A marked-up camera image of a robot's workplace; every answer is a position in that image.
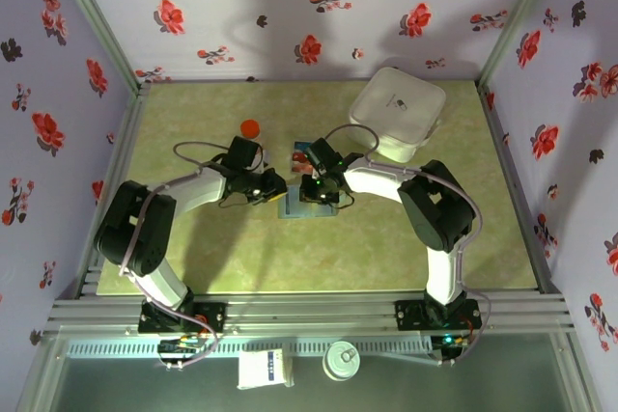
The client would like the orange-capped pill bottle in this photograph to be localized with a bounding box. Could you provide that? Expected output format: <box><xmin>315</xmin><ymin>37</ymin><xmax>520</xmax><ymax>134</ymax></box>
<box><xmin>239</xmin><ymin>119</ymin><xmax>263</xmax><ymax>142</ymax></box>

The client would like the white pill case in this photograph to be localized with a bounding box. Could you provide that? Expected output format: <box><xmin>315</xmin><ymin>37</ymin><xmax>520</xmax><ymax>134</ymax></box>
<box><xmin>347</xmin><ymin>67</ymin><xmax>447</xmax><ymax>163</ymax></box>

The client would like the grey-green card holder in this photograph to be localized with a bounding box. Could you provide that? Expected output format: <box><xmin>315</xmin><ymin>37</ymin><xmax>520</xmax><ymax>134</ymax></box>
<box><xmin>277</xmin><ymin>183</ymin><xmax>349</xmax><ymax>220</ymax></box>

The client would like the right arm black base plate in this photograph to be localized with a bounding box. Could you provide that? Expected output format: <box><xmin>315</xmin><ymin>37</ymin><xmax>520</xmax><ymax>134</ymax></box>
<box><xmin>394</xmin><ymin>299</ymin><xmax>484</xmax><ymax>332</ymax></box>

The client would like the aluminium frame rail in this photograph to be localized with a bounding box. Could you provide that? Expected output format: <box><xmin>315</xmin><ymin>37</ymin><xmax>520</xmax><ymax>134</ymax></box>
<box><xmin>42</xmin><ymin>288</ymin><xmax>578</xmax><ymax>336</ymax></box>

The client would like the aluminium side rail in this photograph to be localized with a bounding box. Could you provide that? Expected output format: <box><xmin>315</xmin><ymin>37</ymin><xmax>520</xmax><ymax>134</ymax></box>
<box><xmin>71</xmin><ymin>81</ymin><xmax>151</xmax><ymax>300</ymax></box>
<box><xmin>475</xmin><ymin>81</ymin><xmax>564</xmax><ymax>295</ymax></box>

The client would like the perforated cable duct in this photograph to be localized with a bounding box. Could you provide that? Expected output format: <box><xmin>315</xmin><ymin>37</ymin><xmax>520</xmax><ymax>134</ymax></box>
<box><xmin>65</xmin><ymin>338</ymin><xmax>438</xmax><ymax>359</ymax></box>

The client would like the white printed carton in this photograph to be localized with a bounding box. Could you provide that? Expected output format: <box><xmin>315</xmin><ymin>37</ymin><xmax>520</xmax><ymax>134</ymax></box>
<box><xmin>236</xmin><ymin>347</ymin><xmax>295</xmax><ymax>391</ymax></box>

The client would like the aluminium corner post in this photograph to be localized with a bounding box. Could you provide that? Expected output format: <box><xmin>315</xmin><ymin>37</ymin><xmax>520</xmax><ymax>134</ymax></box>
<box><xmin>475</xmin><ymin>0</ymin><xmax>566</xmax><ymax>90</ymax></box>
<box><xmin>45</xmin><ymin>0</ymin><xmax>146</xmax><ymax>95</ymax></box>

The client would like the silver tin can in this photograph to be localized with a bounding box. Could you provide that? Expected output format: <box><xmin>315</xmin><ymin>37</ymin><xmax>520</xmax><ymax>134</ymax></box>
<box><xmin>322</xmin><ymin>340</ymin><xmax>362</xmax><ymax>383</ymax></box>

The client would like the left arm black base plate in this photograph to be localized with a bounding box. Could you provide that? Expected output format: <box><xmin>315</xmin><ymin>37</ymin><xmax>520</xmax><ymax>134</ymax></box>
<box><xmin>137</xmin><ymin>301</ymin><xmax>228</xmax><ymax>335</ymax></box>

